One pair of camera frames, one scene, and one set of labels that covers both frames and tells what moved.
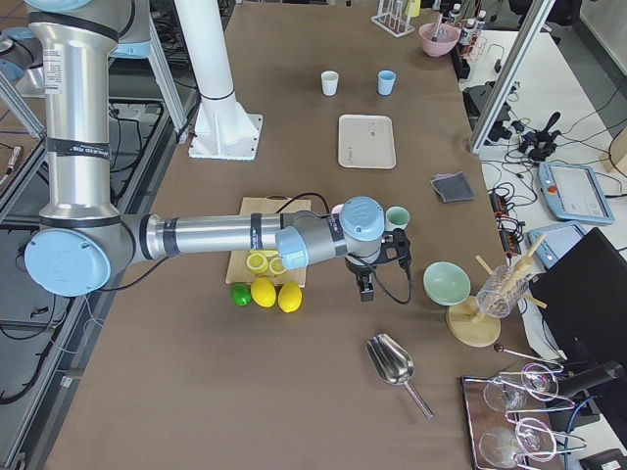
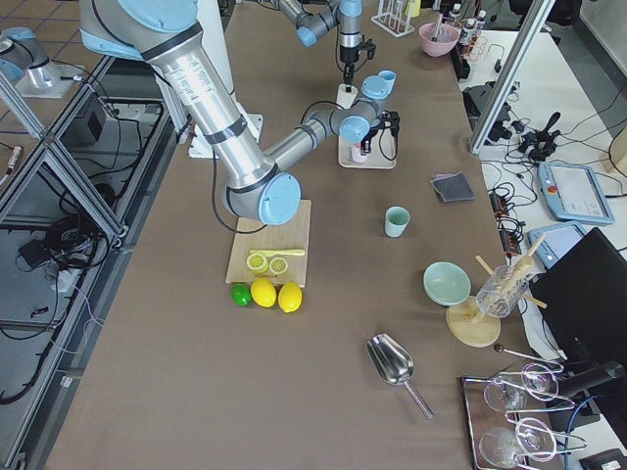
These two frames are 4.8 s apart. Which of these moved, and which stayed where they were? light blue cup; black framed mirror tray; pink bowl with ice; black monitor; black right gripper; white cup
Moved: black right gripper; white cup
Stayed: pink bowl with ice; black monitor; light blue cup; black framed mirror tray
